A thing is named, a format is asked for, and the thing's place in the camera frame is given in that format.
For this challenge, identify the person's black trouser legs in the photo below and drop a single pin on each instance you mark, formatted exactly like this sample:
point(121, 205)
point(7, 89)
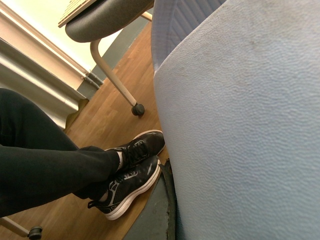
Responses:
point(40, 164)

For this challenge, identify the black sneaker lower foot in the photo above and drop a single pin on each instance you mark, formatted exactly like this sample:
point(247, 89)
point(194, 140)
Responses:
point(123, 190)

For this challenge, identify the black sneaker upper foot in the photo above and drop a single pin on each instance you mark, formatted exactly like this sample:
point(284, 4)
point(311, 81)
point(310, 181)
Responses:
point(145, 145)

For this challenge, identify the grey office chair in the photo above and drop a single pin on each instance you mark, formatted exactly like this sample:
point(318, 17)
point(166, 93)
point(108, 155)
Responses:
point(109, 26)

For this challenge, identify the black sneaker foot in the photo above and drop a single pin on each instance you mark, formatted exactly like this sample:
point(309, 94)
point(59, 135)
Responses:
point(123, 190)
point(145, 145)

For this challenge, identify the white foam slipper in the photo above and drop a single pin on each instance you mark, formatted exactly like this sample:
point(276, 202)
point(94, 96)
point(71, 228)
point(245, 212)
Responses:
point(237, 86)

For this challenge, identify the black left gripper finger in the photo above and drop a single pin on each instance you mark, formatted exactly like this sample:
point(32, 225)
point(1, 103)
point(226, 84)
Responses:
point(160, 218)

